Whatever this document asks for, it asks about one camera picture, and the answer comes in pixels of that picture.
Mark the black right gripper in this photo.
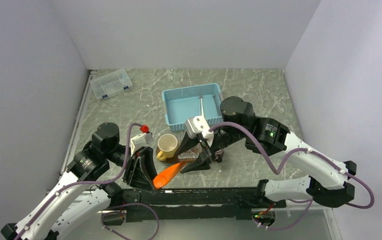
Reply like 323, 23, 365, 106
173, 123, 247, 174

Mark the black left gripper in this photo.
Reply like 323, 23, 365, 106
105, 143, 162, 194

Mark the orange toothpaste tube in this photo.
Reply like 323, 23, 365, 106
152, 161, 189, 190

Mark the brown oval wooden tray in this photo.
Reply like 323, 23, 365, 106
156, 147, 183, 163

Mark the purple mug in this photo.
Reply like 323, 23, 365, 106
211, 149, 224, 163

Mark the yellow mug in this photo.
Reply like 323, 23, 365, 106
156, 134, 178, 162

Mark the light blue plastic basket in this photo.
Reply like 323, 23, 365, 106
161, 83, 223, 132

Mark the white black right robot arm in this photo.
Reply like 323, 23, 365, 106
175, 96, 357, 208

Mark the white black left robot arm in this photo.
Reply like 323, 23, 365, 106
0, 122, 157, 240

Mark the clear plastic compartment box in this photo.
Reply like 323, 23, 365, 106
90, 69, 133, 100

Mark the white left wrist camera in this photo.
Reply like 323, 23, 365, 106
129, 124, 153, 156

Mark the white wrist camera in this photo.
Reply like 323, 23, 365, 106
129, 124, 153, 156
184, 115, 214, 147

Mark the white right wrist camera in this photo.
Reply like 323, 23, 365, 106
184, 115, 214, 147

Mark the aluminium rail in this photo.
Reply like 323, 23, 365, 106
58, 69, 98, 180

